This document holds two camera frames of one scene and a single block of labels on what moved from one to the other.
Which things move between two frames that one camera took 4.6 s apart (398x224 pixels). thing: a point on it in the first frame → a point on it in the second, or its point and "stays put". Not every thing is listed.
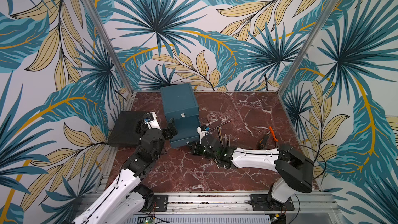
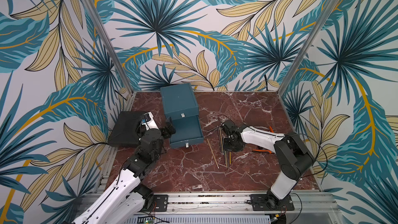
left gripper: (169, 135) stays put
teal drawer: (187, 131) stays put
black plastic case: (124, 132) stays put
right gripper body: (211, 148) → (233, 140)
